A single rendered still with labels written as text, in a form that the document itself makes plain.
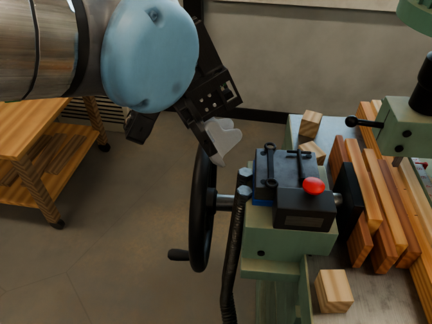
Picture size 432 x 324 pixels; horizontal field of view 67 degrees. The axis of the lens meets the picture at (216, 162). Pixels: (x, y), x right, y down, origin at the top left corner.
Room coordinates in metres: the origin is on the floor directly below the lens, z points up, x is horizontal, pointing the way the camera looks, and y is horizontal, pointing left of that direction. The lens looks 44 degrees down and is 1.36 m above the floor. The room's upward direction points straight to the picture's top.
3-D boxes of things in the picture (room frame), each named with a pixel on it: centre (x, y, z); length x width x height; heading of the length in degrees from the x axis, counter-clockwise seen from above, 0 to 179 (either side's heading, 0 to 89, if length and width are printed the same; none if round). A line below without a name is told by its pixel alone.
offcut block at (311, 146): (0.46, -0.18, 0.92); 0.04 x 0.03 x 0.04; 25
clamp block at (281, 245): (0.34, -0.11, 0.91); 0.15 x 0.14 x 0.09; 175
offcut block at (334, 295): (0.20, -0.16, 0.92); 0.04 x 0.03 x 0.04; 1
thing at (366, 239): (0.36, -0.22, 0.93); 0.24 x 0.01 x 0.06; 175
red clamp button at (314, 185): (0.30, -0.13, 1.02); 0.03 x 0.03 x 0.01
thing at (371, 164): (0.35, -0.27, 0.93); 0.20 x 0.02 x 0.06; 175
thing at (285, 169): (0.33, -0.11, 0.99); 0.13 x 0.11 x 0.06; 175
